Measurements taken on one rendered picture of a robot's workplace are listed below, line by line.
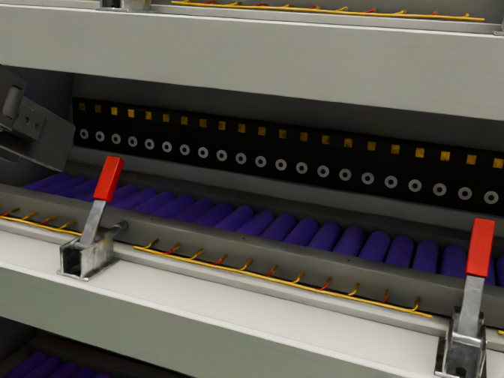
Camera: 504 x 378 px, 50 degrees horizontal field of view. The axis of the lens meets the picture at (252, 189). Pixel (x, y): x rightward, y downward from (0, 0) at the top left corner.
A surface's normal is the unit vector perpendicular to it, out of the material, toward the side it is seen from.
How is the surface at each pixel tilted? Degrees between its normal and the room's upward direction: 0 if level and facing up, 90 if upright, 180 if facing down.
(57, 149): 90
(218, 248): 107
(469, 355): 17
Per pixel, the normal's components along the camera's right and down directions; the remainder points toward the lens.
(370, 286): -0.37, 0.27
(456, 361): 0.05, -0.95
